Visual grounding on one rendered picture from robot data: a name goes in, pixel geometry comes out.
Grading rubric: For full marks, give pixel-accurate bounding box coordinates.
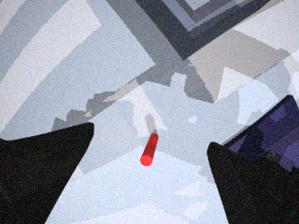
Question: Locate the red peg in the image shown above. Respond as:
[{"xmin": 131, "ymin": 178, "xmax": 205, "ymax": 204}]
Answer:
[{"xmin": 141, "ymin": 133, "xmax": 158, "ymax": 167}]

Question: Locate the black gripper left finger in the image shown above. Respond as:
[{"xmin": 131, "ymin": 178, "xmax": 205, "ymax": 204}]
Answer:
[{"xmin": 0, "ymin": 122, "xmax": 94, "ymax": 224}]

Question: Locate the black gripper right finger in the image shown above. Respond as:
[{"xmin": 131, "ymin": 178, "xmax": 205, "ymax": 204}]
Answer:
[{"xmin": 206, "ymin": 142, "xmax": 299, "ymax": 224}]

